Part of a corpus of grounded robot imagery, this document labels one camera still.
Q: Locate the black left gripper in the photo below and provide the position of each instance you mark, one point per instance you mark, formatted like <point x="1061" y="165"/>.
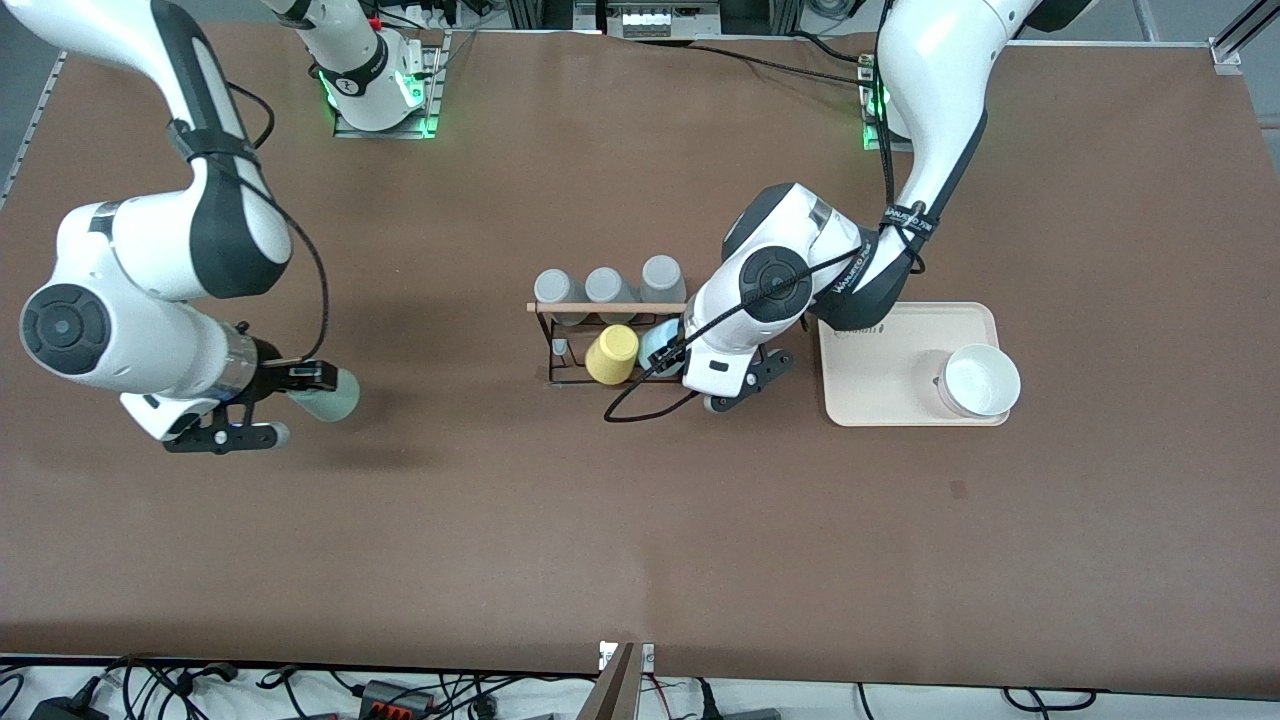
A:
<point x="672" y="353"/>

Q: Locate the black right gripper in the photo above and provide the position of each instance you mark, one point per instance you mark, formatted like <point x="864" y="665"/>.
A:
<point x="267" y="361"/>

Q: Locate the light blue cup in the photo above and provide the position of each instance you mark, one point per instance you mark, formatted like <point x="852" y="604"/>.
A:
<point x="656" y="335"/>

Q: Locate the pale green cup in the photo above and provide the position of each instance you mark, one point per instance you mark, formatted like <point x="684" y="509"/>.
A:
<point x="338" y="398"/>

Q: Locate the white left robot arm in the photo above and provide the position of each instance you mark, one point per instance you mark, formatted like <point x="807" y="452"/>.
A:
<point x="930" y="80"/>

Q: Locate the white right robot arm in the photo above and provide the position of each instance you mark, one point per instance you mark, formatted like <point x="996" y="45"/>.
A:
<point x="130" y="330"/>

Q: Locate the yellow cup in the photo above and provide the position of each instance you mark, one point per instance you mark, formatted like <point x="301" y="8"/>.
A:
<point x="612" y="356"/>

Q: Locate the grey cup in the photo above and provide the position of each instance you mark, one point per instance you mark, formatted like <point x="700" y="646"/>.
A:
<point x="608" y="287"/>
<point x="662" y="278"/>
<point x="556" y="290"/>

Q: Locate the beige plastic tray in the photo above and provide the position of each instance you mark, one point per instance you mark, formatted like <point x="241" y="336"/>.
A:
<point x="880" y="385"/>

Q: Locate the white bowl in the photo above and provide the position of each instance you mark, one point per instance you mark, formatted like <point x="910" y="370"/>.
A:
<point x="982" y="380"/>

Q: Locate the grey connector box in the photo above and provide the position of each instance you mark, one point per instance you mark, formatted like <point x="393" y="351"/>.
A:
<point x="395" y="695"/>

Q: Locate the grey electronics box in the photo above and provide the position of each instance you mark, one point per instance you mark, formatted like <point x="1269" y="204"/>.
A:
<point x="660" y="18"/>

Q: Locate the black power adapter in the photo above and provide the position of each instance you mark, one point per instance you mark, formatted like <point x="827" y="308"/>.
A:
<point x="65" y="708"/>

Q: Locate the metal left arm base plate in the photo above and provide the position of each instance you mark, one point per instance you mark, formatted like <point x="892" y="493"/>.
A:
<point x="870" y="140"/>

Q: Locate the white mount bracket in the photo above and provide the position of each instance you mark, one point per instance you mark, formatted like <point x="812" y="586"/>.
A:
<point x="648" y="655"/>

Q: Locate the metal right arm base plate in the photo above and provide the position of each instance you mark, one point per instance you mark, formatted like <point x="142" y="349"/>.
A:
<point x="432" y="90"/>

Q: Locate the grey wedge camera mount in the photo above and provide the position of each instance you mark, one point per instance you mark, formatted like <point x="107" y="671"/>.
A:
<point x="612" y="690"/>

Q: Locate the silver table edge rail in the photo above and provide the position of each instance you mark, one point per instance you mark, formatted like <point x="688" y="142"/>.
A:
<point x="35" y="125"/>

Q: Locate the silver aluminium frame profile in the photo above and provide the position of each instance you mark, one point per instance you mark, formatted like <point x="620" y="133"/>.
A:
<point x="1240" y="40"/>

